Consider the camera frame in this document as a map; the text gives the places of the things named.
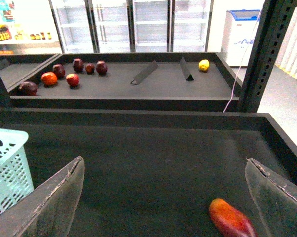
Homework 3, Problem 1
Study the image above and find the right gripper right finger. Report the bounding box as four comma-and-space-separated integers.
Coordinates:
245, 158, 297, 237

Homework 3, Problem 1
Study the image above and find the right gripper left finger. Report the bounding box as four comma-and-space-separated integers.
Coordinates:
0, 156, 85, 237

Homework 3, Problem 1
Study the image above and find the turquoise plastic basket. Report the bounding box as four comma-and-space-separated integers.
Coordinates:
0, 128, 34, 214

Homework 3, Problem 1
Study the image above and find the red yellow apple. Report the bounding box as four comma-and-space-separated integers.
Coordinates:
66, 74, 79, 87

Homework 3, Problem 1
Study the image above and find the dark red apple left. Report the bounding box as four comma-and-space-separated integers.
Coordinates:
52, 64, 65, 78

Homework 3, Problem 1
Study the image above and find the dark red apple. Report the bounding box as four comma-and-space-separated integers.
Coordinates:
96, 60, 108, 75
52, 64, 65, 78
73, 58, 84, 73

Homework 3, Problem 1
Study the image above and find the dark red apple middle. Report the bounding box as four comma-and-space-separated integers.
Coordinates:
73, 58, 84, 73

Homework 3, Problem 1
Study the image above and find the dark red apple right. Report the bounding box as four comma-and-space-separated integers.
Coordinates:
96, 60, 108, 75

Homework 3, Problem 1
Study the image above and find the red orange mango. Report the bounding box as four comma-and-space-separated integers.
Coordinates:
209, 198, 258, 237

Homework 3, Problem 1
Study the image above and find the lower right black tray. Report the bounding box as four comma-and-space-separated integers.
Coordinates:
0, 108, 297, 237

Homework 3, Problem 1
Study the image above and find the black tray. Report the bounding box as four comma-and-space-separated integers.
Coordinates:
8, 52, 243, 112
0, 53, 60, 92
0, 108, 297, 237

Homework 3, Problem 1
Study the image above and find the dark purple fruit front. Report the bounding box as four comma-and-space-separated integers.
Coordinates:
19, 81, 38, 96

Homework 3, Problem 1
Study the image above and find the orange fruit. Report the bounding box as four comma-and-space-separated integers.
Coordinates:
41, 72, 58, 86

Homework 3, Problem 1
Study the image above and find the upper left black tray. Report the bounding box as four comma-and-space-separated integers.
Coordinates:
0, 53, 60, 92

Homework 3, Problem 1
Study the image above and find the upper right black tray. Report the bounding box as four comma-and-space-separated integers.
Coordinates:
8, 52, 243, 112

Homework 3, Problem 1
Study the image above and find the small dark red fruit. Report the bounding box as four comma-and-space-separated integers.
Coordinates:
85, 63, 95, 75

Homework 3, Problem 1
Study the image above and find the black divider right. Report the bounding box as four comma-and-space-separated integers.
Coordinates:
179, 57, 194, 81

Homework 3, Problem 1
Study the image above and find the black divider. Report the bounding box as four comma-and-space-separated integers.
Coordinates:
130, 60, 158, 85
179, 57, 194, 81

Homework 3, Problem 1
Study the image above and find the yellow lemon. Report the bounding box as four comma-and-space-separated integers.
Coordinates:
198, 59, 210, 72

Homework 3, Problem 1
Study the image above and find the black divider left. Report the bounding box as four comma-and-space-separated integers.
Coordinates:
130, 60, 158, 85

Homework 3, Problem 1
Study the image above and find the white chest freezer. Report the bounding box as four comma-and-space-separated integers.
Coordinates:
221, 9, 260, 67

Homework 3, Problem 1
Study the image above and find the white shelf with bottles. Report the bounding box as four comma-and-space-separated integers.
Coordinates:
0, 0, 62, 55

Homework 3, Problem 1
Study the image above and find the glass door refrigerator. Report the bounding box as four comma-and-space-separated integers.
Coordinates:
49, 0, 213, 53

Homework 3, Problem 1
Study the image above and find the black perforated post far right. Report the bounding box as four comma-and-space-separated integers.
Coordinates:
237, 0, 297, 113

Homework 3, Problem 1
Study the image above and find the white cable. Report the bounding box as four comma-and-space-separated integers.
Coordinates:
223, 9, 262, 113

